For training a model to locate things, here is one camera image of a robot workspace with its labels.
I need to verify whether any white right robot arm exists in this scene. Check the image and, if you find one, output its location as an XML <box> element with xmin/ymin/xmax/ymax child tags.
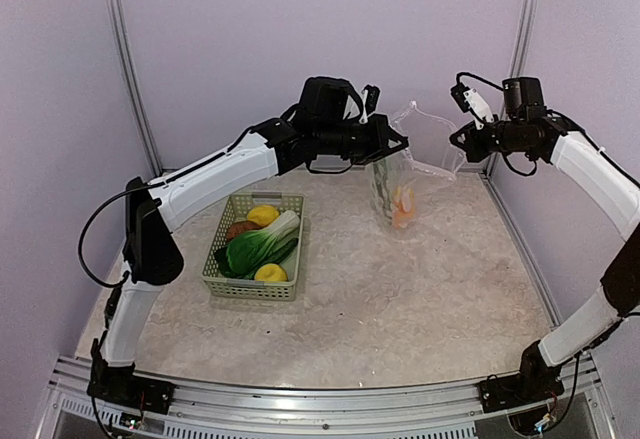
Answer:
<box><xmin>450</xmin><ymin>72</ymin><xmax>639</xmax><ymax>403</ymax></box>

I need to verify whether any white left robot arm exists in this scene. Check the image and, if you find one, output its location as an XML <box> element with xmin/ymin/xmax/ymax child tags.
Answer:
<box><xmin>92</xmin><ymin>76</ymin><xmax>409</xmax><ymax>404</ymax></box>

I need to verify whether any beige perforated plastic basket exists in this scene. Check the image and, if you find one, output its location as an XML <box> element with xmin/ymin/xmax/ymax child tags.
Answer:
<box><xmin>202</xmin><ymin>192</ymin><xmax>305</xmax><ymax>302</ymax></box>

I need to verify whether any aluminium frame post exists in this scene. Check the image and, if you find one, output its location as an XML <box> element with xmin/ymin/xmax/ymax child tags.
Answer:
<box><xmin>106</xmin><ymin>0</ymin><xmax>163</xmax><ymax>176</ymax></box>
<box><xmin>487</xmin><ymin>0</ymin><xmax>545</xmax><ymax>178</ymax></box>

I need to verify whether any left aluminium frame post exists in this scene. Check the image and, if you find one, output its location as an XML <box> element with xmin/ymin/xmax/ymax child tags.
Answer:
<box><xmin>106</xmin><ymin>0</ymin><xmax>163</xmax><ymax>176</ymax></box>

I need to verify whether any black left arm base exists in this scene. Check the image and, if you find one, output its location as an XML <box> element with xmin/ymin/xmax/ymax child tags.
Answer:
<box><xmin>87</xmin><ymin>361</ymin><xmax>176</xmax><ymax>415</ymax></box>

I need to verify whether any yellow lemon toy front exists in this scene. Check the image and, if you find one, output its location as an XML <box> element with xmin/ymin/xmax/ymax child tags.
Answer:
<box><xmin>254</xmin><ymin>263</ymin><xmax>288</xmax><ymax>282</ymax></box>

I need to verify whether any green cucumber toy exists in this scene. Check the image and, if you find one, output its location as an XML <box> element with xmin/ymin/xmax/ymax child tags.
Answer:
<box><xmin>372</xmin><ymin>159</ymin><xmax>394</xmax><ymax>221</ymax></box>

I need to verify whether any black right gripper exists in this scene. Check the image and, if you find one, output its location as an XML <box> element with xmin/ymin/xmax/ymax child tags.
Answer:
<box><xmin>452</xmin><ymin>118</ymin><xmax>534</xmax><ymax>161</ymax></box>

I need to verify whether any brown round cake toy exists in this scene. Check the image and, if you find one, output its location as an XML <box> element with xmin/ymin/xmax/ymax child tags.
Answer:
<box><xmin>226</xmin><ymin>220</ymin><xmax>261</xmax><ymax>242</ymax></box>

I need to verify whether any yellow lemon toy back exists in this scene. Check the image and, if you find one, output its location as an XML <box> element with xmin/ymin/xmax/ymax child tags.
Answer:
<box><xmin>246</xmin><ymin>204</ymin><xmax>280</xmax><ymax>227</ymax></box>

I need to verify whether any black right camera cable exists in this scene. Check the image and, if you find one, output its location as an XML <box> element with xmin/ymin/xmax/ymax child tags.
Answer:
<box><xmin>455</xmin><ymin>72</ymin><xmax>506</xmax><ymax>93</ymax></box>

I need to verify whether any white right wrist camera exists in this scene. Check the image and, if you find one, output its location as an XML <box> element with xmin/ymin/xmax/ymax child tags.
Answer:
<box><xmin>450</xmin><ymin>83</ymin><xmax>494</xmax><ymax>129</ymax></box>

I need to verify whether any green bok choy toy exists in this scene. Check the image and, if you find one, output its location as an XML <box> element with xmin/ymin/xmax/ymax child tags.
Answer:
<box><xmin>213</xmin><ymin>210</ymin><xmax>301</xmax><ymax>279</ymax></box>

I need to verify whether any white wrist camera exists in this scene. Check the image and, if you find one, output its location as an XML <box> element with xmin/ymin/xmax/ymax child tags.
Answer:
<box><xmin>450</xmin><ymin>83</ymin><xmax>494</xmax><ymax>129</ymax></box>
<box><xmin>359</xmin><ymin>85</ymin><xmax>380</xmax><ymax>125</ymax></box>

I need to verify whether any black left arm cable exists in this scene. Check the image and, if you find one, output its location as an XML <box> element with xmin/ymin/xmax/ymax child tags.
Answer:
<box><xmin>78</xmin><ymin>186</ymin><xmax>151</xmax><ymax>290</ymax></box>

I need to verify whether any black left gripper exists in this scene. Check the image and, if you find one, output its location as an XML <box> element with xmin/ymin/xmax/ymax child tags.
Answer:
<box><xmin>319</xmin><ymin>113</ymin><xmax>410</xmax><ymax>165</ymax></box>

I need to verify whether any front aluminium rail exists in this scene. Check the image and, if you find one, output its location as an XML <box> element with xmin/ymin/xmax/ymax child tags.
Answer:
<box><xmin>34</xmin><ymin>353</ymin><xmax>614</xmax><ymax>439</ymax></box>

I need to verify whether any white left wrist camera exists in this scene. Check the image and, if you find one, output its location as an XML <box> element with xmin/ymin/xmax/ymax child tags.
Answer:
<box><xmin>359</xmin><ymin>85</ymin><xmax>380</xmax><ymax>125</ymax></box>

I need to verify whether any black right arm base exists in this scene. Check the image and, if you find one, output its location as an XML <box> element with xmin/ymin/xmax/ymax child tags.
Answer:
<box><xmin>477</xmin><ymin>342</ymin><xmax>565</xmax><ymax>413</ymax></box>

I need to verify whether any clear zip top bag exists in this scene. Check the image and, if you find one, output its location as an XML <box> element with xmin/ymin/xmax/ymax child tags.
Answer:
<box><xmin>365</xmin><ymin>100</ymin><xmax>465</xmax><ymax>235</ymax></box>

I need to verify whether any yellow lemon toy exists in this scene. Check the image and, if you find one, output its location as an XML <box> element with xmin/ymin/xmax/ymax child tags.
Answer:
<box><xmin>246</xmin><ymin>204</ymin><xmax>280</xmax><ymax>227</ymax></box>
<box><xmin>254</xmin><ymin>263</ymin><xmax>288</xmax><ymax>282</ymax></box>

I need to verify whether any right aluminium frame post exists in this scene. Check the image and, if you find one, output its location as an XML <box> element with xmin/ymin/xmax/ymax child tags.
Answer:
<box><xmin>487</xmin><ymin>0</ymin><xmax>545</xmax><ymax>178</ymax></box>

